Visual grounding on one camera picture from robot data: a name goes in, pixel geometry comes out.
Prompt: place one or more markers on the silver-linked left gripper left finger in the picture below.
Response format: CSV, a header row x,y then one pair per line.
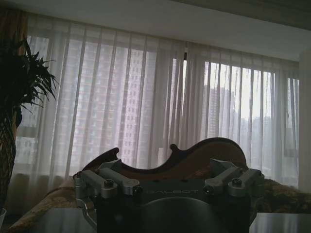
x,y
109,180

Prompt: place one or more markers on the brown wooden violin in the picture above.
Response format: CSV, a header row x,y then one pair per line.
x,y
218,150

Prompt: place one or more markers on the brown heavy drape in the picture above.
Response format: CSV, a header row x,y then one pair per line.
x,y
12,26

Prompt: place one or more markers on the white plant pot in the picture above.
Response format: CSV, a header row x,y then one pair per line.
x,y
2,219

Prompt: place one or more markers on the sheer white curtain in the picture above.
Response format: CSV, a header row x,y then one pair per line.
x,y
121,97

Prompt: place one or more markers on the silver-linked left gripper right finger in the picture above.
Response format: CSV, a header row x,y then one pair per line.
x,y
233,180

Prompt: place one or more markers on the patterned brown sofa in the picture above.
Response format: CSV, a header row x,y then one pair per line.
x,y
281,194

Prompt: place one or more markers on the tall dark leafy plant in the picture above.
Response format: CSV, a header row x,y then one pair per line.
x,y
14,77

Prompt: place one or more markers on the small black curtain clip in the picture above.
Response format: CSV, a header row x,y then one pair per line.
x,y
185,54

